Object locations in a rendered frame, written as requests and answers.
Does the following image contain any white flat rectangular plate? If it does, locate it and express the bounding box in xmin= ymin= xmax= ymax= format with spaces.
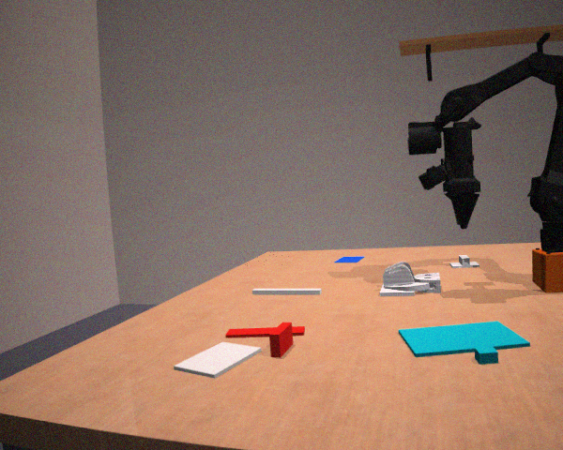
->
xmin=174 ymin=342 xmax=261 ymax=378

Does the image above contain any red flat bar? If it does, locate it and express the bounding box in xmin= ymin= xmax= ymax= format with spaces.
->
xmin=226 ymin=326 xmax=305 ymax=338

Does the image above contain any small teal block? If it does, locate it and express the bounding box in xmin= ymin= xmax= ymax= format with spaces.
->
xmin=475 ymin=347 xmax=498 ymax=365

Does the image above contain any teal flat plate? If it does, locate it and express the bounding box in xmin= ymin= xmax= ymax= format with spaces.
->
xmin=398 ymin=321 xmax=530 ymax=357

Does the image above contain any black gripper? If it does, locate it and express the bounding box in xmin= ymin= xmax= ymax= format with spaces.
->
xmin=443 ymin=151 xmax=480 ymax=229

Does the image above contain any blue rectangular block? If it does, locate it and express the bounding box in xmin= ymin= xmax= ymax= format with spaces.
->
xmin=335 ymin=257 xmax=364 ymax=263

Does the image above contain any grey flat bar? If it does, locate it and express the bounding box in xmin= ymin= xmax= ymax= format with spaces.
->
xmin=252 ymin=289 xmax=322 ymax=295

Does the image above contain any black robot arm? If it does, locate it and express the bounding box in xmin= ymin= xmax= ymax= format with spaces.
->
xmin=408 ymin=52 xmax=563 ymax=253

